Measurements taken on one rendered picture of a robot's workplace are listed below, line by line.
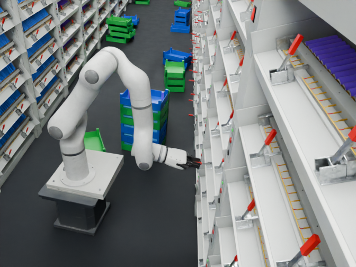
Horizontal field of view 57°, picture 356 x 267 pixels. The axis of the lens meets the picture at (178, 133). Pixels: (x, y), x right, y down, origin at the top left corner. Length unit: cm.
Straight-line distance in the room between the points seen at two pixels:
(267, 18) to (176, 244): 146
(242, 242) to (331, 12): 56
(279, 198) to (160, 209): 152
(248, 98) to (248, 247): 35
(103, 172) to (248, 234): 119
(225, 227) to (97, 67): 75
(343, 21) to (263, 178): 38
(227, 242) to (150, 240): 95
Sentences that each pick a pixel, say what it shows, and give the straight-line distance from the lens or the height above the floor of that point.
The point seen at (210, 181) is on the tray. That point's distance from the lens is 156.
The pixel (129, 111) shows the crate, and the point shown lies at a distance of 239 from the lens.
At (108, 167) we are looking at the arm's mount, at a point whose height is 33.
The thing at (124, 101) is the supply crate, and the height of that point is 43.
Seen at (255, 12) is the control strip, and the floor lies 138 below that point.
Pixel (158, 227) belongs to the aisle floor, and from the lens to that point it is 203.
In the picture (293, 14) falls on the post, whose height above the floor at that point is 139.
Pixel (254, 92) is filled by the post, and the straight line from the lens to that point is 83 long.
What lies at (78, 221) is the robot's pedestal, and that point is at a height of 8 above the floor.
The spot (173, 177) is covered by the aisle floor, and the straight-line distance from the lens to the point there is 235.
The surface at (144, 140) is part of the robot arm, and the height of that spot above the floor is 72.
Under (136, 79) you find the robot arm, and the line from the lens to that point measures 134.
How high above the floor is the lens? 154
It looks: 33 degrees down
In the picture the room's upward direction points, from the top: 5 degrees clockwise
